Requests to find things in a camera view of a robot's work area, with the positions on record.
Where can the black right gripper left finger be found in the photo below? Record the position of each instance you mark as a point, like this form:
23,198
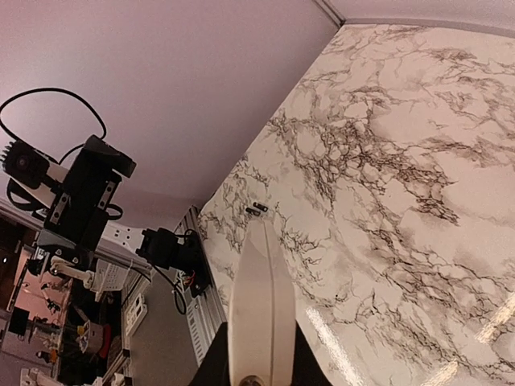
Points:
214,369

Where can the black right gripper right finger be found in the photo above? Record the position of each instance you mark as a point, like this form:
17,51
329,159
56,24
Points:
306,369

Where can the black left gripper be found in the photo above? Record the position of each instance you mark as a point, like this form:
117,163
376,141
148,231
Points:
78,211

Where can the white remote control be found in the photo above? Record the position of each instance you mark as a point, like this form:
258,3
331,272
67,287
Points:
261,321

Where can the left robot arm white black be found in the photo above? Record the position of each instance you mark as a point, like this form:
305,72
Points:
158,247

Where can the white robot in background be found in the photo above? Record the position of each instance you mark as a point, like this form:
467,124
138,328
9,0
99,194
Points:
105,278

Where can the aluminium front table rail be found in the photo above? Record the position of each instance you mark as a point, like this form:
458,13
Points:
204,311

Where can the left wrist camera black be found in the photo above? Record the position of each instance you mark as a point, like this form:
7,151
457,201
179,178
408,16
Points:
24,164

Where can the aluminium corner post right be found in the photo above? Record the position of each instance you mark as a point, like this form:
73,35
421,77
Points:
331,12

